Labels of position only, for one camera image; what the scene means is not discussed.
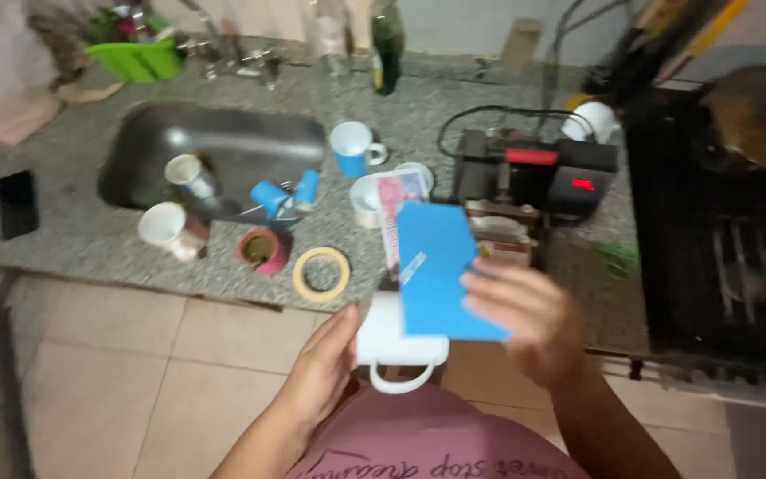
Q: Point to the person's left hand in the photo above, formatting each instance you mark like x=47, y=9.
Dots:
x=320, y=379

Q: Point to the person's right hand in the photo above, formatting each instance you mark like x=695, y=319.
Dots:
x=534, y=326

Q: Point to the person's left fingers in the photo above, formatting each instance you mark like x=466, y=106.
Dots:
x=343, y=336

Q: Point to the person's right fingers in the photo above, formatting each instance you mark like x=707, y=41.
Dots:
x=499, y=296

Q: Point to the blue paper sheet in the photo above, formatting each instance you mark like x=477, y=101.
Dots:
x=437, y=266

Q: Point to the masking tape roll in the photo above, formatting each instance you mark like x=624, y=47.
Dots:
x=321, y=274

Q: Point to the pink tape roll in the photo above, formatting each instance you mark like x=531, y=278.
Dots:
x=263, y=250

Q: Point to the black mug heat press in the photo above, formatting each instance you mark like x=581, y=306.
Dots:
x=532, y=179

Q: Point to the green scrub pad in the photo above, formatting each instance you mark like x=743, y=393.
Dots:
x=618, y=258

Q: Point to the printed pink paper sheet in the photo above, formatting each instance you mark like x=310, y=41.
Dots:
x=393, y=213

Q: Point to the pink shirt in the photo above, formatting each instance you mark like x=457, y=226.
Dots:
x=436, y=439

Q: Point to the white cup behind paper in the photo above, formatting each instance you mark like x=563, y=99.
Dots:
x=419, y=171

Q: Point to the white mug behind press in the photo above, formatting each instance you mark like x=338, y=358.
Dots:
x=592, y=122

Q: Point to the white mug with brown print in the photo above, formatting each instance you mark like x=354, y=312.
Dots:
x=169, y=229

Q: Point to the printed mug in sink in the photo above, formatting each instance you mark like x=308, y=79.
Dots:
x=191, y=178

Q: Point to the steel sink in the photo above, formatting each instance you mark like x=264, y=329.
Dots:
x=223, y=150

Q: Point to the black stove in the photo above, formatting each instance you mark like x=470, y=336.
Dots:
x=722, y=226

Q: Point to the dark glass bottle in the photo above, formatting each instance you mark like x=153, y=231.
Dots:
x=388, y=50

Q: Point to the clear glass jar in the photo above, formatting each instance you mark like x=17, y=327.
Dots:
x=330, y=33

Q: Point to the chrome faucet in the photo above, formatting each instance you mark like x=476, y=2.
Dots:
x=237, y=50

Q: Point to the brown pot lid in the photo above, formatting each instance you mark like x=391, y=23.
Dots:
x=762, y=116

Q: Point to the green plastic basket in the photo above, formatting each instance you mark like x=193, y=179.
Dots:
x=135, y=58

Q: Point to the black phone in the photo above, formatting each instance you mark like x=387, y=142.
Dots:
x=16, y=203

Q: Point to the pink cloth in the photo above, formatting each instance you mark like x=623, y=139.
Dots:
x=7, y=113

